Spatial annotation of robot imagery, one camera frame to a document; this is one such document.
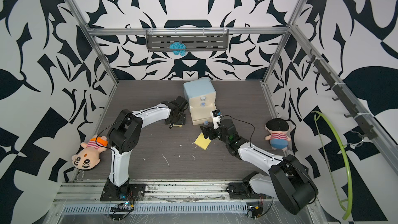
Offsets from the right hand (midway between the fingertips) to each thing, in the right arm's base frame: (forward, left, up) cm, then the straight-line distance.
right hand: (207, 122), depth 86 cm
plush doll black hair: (-2, -40, -4) cm, 40 cm away
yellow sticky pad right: (-7, +3, -10) cm, 13 cm away
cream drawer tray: (+12, +3, -10) cm, 16 cm away
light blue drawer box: (+15, +3, +4) cm, 16 cm away
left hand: (+9, +18, -9) cm, 22 cm away
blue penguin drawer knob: (+5, 0, -8) cm, 10 cm away
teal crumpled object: (+36, +16, +23) cm, 46 cm away
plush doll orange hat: (-17, +59, -2) cm, 61 cm away
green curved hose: (-40, -44, +13) cm, 61 cm away
